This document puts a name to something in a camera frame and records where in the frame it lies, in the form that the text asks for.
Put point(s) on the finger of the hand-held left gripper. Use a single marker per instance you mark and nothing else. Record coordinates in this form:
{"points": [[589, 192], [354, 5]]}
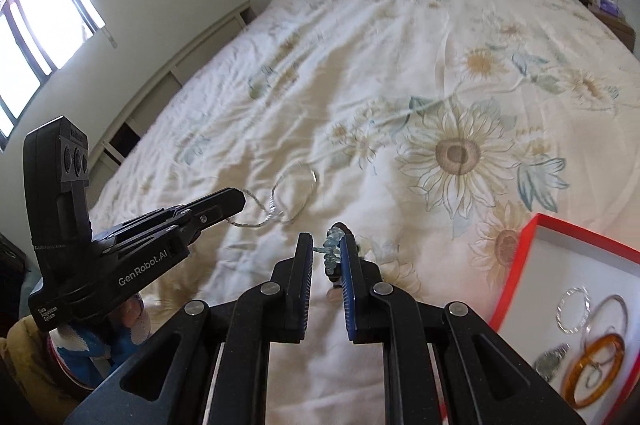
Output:
{"points": [[220, 205], [305, 275]]}

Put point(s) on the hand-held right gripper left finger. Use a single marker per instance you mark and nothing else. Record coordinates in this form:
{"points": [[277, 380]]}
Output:
{"points": [[305, 275]]}

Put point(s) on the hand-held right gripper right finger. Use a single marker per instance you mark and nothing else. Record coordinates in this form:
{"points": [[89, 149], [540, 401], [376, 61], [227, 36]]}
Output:
{"points": [[349, 290]]}

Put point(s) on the red jewelry box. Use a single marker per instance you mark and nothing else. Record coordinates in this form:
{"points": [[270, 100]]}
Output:
{"points": [[512, 277]]}

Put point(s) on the twisted silver bangle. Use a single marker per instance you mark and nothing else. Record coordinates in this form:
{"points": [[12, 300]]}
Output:
{"points": [[559, 315]]}

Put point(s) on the silver wristwatch with green dial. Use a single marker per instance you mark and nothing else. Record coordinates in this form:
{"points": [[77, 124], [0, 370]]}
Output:
{"points": [[550, 362]]}

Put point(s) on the amber bangle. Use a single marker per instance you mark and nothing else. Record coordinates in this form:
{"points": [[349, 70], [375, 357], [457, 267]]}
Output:
{"points": [[570, 385]]}

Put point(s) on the plain silver bangle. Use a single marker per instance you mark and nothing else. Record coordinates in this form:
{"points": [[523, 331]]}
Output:
{"points": [[602, 301]]}

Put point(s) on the person's left hand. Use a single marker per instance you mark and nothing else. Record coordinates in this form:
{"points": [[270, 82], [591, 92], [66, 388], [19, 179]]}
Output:
{"points": [[100, 345]]}

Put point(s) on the yellow cloth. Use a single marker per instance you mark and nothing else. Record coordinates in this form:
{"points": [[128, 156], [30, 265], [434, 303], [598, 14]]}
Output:
{"points": [[30, 365]]}

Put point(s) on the low white window cabinet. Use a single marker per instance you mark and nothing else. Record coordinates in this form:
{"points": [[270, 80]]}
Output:
{"points": [[190, 65]]}

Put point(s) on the floral bedspread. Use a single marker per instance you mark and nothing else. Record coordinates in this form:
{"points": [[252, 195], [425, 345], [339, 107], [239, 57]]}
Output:
{"points": [[375, 80]]}

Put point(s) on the window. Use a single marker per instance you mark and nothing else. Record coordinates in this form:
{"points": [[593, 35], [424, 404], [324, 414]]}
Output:
{"points": [[35, 40]]}

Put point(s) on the wooden nightstand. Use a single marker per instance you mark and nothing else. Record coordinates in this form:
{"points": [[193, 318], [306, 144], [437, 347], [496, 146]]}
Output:
{"points": [[617, 27]]}

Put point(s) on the purple packet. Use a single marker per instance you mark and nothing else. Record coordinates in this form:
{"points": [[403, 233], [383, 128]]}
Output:
{"points": [[609, 5]]}

